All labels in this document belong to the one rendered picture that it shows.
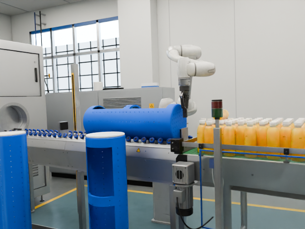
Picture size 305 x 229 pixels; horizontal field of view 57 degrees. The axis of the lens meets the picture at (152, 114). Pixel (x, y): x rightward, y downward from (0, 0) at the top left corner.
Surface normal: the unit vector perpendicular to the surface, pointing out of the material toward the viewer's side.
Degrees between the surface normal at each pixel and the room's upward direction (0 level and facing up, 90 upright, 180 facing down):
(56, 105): 90
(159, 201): 90
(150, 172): 109
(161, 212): 90
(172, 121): 90
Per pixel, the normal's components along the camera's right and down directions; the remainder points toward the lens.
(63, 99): -0.40, 0.06
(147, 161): -0.48, 0.39
